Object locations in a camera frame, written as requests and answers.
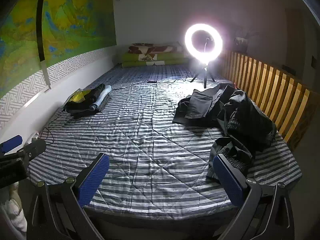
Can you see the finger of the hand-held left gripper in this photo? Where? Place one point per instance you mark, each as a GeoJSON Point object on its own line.
{"type": "Point", "coordinates": [10, 142]}
{"type": "Point", "coordinates": [33, 148]}

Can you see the white cloth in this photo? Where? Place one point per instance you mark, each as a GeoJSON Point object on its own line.
{"type": "Point", "coordinates": [12, 215]}

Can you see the black tripod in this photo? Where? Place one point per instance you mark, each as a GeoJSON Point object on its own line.
{"type": "Point", "coordinates": [205, 77]}

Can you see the dark grey pants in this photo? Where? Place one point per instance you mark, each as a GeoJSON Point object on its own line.
{"type": "Point", "coordinates": [197, 103]}

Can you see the black shorts elastic waistband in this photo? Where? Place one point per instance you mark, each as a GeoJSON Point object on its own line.
{"type": "Point", "coordinates": [232, 152]}

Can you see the green yellow wall poster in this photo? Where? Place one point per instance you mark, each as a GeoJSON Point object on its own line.
{"type": "Point", "coordinates": [75, 17]}

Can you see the green folded blanket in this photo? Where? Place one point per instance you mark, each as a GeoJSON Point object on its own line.
{"type": "Point", "coordinates": [135, 60]}

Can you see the black white curved strip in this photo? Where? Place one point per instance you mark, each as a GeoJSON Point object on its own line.
{"type": "Point", "coordinates": [40, 30]}

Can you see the striped grey white bed quilt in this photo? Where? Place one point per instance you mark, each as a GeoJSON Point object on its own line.
{"type": "Point", "coordinates": [150, 142]}

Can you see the wooden slatted bed rail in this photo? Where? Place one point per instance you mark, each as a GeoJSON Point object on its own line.
{"type": "Point", "coordinates": [275, 85]}

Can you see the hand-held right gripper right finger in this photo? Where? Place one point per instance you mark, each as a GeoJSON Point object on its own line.
{"type": "Point", "coordinates": [227, 182]}

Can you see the white folded garment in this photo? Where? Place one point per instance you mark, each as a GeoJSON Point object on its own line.
{"type": "Point", "coordinates": [103, 95]}

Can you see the large black crumpled garment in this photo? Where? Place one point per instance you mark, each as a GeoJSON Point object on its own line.
{"type": "Point", "coordinates": [250, 122]}

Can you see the dark grey folded garment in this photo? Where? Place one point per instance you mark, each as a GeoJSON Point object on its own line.
{"type": "Point", "coordinates": [85, 114]}

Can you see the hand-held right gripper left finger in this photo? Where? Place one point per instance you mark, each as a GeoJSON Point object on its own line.
{"type": "Point", "coordinates": [92, 177]}

